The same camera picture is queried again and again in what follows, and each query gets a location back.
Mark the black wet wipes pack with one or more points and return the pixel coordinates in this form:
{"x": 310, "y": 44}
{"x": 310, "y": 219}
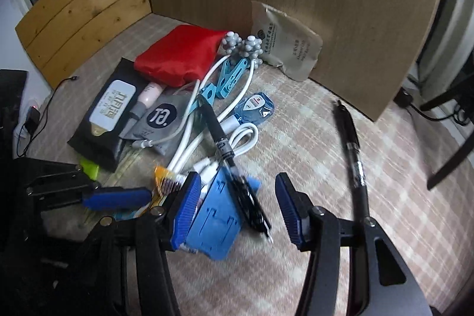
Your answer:
{"x": 96, "y": 138}

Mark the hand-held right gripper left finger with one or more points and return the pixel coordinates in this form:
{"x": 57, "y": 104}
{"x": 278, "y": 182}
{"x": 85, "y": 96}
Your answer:
{"x": 187, "y": 212}

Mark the light blue plastic clip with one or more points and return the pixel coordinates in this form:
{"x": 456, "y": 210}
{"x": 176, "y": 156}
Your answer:
{"x": 229, "y": 79}

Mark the blue plastic holder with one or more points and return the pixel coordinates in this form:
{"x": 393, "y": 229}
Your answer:
{"x": 214, "y": 227}

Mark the orange striped sachet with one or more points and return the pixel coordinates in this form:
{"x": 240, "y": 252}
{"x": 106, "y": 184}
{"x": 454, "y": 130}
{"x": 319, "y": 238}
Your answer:
{"x": 164, "y": 177}

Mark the lime green small item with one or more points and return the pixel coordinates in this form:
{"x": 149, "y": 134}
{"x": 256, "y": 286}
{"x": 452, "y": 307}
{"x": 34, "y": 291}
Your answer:
{"x": 90, "y": 169}

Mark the wooden plank headboard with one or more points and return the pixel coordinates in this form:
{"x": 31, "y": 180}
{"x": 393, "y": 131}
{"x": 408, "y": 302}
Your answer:
{"x": 85, "y": 16}

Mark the grey pouch white logo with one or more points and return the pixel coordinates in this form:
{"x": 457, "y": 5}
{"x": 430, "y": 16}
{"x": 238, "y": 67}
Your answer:
{"x": 163, "y": 119}

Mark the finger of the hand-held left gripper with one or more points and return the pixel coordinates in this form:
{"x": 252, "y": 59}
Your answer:
{"x": 52, "y": 175}
{"x": 114, "y": 198}

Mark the black pen grey band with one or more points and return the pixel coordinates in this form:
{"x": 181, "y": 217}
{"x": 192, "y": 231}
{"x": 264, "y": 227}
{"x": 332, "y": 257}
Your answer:
{"x": 222, "y": 138}

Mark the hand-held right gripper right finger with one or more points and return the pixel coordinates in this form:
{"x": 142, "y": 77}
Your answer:
{"x": 290, "y": 212}

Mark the small pink bottle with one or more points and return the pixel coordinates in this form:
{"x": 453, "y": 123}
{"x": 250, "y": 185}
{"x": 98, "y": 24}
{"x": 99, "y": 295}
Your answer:
{"x": 150, "y": 95}

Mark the blue white small packet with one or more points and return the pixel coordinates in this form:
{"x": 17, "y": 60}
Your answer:
{"x": 255, "y": 107}

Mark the red fabric pouch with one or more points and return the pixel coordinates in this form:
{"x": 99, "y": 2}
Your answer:
{"x": 177, "y": 57}

